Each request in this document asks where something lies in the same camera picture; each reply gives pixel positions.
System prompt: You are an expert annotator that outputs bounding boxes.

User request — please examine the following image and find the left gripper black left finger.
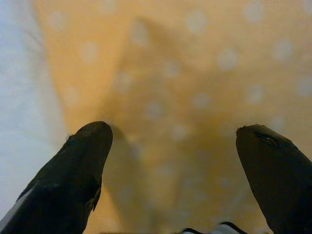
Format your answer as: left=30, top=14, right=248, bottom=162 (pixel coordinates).
left=0, top=121, right=114, bottom=234

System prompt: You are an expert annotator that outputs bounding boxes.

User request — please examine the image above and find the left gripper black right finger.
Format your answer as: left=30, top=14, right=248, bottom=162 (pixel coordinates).
left=235, top=124, right=312, bottom=234

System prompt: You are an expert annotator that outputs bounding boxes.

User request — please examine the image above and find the yellow printed blanket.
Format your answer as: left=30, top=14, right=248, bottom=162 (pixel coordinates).
left=34, top=0, right=312, bottom=234

